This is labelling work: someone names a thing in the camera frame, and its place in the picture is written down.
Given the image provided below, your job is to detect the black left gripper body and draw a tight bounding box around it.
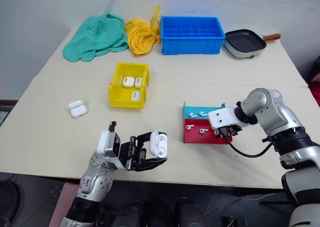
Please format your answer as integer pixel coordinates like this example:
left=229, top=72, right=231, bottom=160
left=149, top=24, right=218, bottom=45
left=118, top=135, right=148, bottom=172

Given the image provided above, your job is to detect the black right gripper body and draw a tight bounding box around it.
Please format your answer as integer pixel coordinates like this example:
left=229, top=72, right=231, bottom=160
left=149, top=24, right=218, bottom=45
left=219, top=124, right=244, bottom=139

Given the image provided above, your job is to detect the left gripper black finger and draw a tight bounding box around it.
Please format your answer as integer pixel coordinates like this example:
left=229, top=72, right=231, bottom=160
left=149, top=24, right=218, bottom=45
left=133, top=157, right=169, bottom=172
left=136, top=131, right=168, bottom=146

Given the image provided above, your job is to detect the yellow plastic bin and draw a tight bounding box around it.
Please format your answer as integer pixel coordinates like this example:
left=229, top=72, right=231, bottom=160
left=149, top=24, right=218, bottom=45
left=108, top=62, right=151, bottom=110

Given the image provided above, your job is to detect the red plastic tray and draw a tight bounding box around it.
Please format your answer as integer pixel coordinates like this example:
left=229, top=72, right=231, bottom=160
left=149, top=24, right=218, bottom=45
left=183, top=117, right=234, bottom=145

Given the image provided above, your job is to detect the teal plastic tray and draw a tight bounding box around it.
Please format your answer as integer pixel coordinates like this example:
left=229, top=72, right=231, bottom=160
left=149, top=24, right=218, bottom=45
left=182, top=101, right=227, bottom=120

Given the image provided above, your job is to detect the dark rounded shape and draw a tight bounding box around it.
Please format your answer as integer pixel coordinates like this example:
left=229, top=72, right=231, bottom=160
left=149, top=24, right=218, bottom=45
left=0, top=179, right=22, bottom=224
left=121, top=199, right=152, bottom=227
left=174, top=197, right=207, bottom=227

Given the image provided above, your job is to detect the pink board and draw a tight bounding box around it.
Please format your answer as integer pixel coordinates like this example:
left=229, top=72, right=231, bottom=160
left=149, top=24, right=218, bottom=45
left=46, top=182, right=81, bottom=227

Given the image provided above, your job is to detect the pale green electric grill pan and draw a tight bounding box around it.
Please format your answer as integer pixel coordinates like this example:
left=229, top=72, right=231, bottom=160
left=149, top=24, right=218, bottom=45
left=222, top=29, right=282, bottom=60

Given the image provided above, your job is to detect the red object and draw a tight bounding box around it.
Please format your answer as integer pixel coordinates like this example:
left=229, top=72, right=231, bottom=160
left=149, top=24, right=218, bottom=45
left=308, top=72, right=320, bottom=108

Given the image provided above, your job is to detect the blue plastic divided crate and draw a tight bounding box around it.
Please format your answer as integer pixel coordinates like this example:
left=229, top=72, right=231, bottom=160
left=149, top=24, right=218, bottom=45
left=159, top=15, right=226, bottom=56

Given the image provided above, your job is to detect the yellow cloth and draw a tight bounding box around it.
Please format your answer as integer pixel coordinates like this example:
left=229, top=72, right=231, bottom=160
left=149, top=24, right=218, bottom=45
left=124, top=4, right=162, bottom=57

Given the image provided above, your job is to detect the green cloth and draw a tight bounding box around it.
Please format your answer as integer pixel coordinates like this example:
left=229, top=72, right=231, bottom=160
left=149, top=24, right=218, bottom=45
left=61, top=13, right=129, bottom=63

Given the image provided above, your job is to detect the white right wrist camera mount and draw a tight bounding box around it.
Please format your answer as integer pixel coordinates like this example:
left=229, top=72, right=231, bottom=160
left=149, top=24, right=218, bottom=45
left=207, top=106, right=242, bottom=131

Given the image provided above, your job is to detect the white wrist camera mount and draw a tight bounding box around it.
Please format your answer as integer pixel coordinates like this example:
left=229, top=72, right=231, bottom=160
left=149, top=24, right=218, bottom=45
left=207, top=106, right=242, bottom=131
left=96, top=130, right=121, bottom=160

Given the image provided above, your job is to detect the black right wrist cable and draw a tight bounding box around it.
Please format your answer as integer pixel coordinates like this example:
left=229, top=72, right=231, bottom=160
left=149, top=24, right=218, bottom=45
left=220, top=128, right=276, bottom=159

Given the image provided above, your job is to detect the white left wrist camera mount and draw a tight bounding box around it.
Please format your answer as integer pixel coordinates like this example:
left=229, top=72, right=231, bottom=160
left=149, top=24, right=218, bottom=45
left=96, top=130, right=121, bottom=160

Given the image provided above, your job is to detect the black metal frame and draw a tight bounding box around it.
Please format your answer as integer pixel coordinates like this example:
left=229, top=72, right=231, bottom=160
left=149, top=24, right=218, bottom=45
left=0, top=99, right=19, bottom=128

